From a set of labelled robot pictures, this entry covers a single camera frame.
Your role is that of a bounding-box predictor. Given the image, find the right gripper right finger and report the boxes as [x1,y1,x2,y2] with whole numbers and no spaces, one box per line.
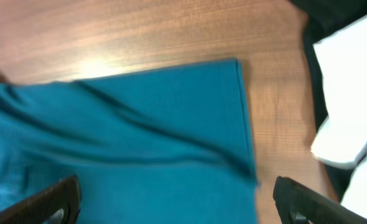
[273,176,367,224]

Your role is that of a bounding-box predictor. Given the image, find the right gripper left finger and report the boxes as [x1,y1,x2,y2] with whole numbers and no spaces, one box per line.
[0,175,82,224]

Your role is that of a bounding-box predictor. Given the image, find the dark blue polo shirt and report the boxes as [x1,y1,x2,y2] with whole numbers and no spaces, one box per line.
[0,59,257,223]

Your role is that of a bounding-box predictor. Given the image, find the white t-shirt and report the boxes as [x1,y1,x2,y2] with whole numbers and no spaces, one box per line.
[311,15,367,219]

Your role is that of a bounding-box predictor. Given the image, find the black t-shirt with logo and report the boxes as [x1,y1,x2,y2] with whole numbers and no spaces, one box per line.
[287,0,367,203]

